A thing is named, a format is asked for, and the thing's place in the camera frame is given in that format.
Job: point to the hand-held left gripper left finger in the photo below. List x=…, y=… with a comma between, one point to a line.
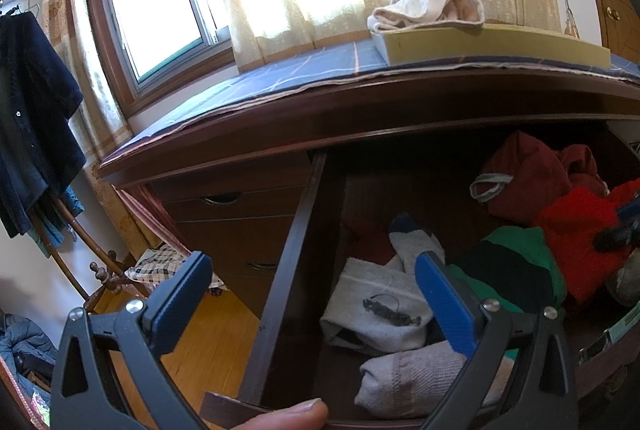
x=180, y=305

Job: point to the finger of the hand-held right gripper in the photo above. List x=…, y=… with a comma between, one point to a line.
x=617, y=232

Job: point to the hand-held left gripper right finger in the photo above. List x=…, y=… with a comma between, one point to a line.
x=445, y=305

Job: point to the bright red underwear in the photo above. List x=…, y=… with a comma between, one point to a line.
x=575, y=235

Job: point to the green black striped sock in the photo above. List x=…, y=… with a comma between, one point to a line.
x=510, y=265

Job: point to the grey-white sock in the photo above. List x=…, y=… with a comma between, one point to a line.
x=415, y=380

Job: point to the beige shallow cardboard box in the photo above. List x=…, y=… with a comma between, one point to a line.
x=500, y=43

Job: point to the beige underwear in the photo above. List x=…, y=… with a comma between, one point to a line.
x=425, y=5

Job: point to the small wooden drawer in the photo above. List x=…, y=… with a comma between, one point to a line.
x=250, y=285
x=260, y=197

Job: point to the dark red underwear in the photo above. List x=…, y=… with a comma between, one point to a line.
x=530, y=180

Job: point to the checked cloth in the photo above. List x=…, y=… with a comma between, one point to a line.
x=160, y=265

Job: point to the grey sock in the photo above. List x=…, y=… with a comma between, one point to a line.
x=625, y=280

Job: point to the white sock with blue toe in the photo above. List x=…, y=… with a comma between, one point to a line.
x=415, y=245

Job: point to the white folded printed cloth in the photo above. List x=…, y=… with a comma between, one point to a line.
x=370, y=290

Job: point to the wooden coat rack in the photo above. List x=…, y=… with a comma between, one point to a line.
x=107, y=277

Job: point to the maroon cloth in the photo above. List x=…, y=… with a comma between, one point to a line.
x=370, y=245

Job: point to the pink striped cloth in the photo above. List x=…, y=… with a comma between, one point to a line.
x=145, y=215

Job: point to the teal garment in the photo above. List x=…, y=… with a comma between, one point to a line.
x=50, y=235

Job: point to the dark wooden dresser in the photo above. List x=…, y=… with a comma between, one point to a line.
x=225, y=145

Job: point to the beige patterned curtain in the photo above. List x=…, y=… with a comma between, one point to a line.
x=100, y=110

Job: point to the navy hanging jacket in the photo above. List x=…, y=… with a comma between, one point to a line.
x=35, y=110

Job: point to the blue plaid cloth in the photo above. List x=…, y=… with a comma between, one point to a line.
x=300, y=65

